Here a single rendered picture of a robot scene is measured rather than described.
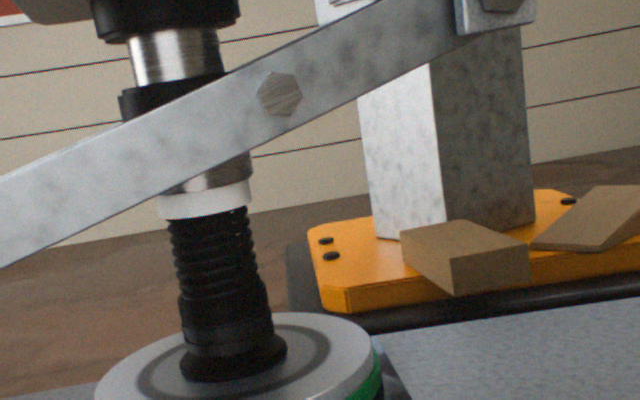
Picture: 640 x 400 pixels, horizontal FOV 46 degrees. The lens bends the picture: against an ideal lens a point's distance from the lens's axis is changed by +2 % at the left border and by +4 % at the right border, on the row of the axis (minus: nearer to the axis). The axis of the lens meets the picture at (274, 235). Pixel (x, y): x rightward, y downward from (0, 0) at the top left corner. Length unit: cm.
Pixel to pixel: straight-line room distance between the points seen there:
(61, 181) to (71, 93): 613
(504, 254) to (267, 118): 53
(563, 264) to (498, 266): 16
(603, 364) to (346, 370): 18
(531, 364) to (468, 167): 64
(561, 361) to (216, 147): 29
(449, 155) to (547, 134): 583
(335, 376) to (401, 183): 74
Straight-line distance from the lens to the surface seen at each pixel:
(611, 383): 54
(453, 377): 56
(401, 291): 104
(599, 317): 66
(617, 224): 113
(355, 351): 55
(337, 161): 652
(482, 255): 94
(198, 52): 51
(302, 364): 54
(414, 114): 116
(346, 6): 121
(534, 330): 63
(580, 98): 711
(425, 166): 116
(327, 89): 49
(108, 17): 51
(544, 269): 108
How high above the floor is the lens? 107
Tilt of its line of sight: 11 degrees down
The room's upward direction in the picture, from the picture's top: 10 degrees counter-clockwise
